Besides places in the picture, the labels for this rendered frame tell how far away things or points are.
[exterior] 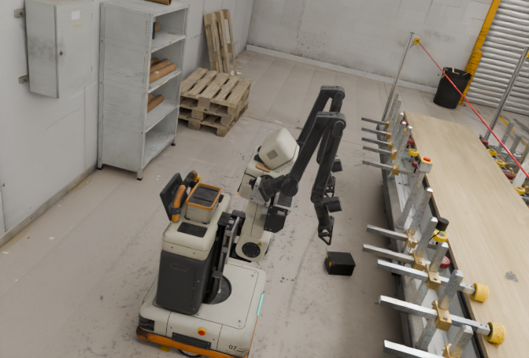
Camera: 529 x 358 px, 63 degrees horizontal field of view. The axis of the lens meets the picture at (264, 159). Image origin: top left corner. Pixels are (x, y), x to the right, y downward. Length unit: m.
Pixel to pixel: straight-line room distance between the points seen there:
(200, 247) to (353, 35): 8.05
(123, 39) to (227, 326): 2.43
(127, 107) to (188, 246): 2.01
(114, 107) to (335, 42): 6.61
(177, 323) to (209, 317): 0.18
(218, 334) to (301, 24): 8.08
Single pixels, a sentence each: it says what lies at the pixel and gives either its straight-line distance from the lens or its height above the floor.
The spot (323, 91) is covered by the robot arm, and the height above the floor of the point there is 1.60.
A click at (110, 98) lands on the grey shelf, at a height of 0.75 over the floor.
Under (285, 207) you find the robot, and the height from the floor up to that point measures 1.04.
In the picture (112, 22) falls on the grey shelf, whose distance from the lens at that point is 3.88.
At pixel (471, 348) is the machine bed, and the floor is 0.79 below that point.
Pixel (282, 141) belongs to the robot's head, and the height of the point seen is 1.38.
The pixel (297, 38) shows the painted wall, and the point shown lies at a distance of 9.90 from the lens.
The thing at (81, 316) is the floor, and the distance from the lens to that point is 3.01.
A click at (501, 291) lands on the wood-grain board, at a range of 2.54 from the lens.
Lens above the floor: 2.21
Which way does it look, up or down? 26 degrees down
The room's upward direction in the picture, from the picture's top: 12 degrees clockwise
